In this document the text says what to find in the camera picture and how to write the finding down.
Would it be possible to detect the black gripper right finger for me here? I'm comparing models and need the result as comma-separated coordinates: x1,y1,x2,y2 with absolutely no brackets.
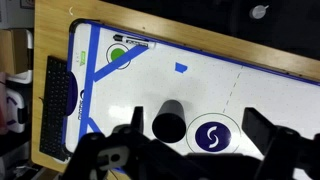
241,106,320,180

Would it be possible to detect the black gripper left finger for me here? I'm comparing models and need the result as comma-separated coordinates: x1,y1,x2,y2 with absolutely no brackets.
63,105,150,180

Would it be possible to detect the white marker with black cap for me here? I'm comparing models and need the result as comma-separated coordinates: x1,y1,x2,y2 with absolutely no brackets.
112,33,157,50

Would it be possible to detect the black cup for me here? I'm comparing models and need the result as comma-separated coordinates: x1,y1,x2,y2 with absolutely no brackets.
151,99,187,144

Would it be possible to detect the short blue tape strip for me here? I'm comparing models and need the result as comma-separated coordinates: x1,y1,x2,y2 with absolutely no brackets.
86,119,103,134

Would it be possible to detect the black keyboard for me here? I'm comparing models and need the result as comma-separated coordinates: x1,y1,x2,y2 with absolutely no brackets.
39,55,73,163

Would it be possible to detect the long blue tape strip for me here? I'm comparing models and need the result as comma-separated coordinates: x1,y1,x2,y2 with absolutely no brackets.
78,23,102,141

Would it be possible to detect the medium blue tape strip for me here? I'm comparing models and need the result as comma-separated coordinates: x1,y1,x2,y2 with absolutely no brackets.
93,44,149,83

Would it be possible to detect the white plastic device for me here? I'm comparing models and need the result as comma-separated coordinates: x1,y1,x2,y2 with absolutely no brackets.
3,78,32,134

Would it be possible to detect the green label sticker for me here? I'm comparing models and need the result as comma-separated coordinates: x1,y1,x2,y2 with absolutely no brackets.
79,50,87,67

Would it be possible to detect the white air hockey table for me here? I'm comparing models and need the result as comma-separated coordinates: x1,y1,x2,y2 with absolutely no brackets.
61,18,320,180

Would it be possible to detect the small blue block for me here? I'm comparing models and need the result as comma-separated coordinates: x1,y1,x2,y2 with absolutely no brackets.
174,61,189,74

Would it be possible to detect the brown cardboard carton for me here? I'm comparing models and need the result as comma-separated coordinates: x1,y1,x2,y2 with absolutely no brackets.
0,29,30,76

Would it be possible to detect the grey round knob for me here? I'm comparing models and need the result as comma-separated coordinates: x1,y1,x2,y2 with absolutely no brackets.
249,4,270,20

